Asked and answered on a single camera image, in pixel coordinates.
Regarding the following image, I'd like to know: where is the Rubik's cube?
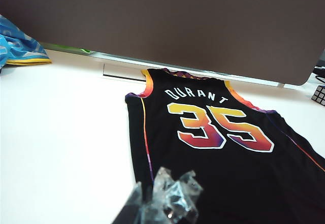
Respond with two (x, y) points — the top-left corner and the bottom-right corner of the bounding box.
(310, 84), (325, 107)

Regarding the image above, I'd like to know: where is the blue patterned cloth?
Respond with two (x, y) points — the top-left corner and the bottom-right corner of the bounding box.
(0, 14), (53, 70)

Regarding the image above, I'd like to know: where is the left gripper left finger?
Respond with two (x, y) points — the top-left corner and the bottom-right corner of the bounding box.
(111, 180), (153, 224)

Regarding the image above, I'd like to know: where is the desk partition panel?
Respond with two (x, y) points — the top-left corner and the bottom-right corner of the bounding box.
(0, 0), (325, 86)

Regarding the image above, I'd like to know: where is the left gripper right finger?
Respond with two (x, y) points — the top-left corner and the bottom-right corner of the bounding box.
(152, 167), (204, 224)

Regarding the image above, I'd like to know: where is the black Durant basketball jersey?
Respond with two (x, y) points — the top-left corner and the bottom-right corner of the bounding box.
(124, 68), (325, 224)

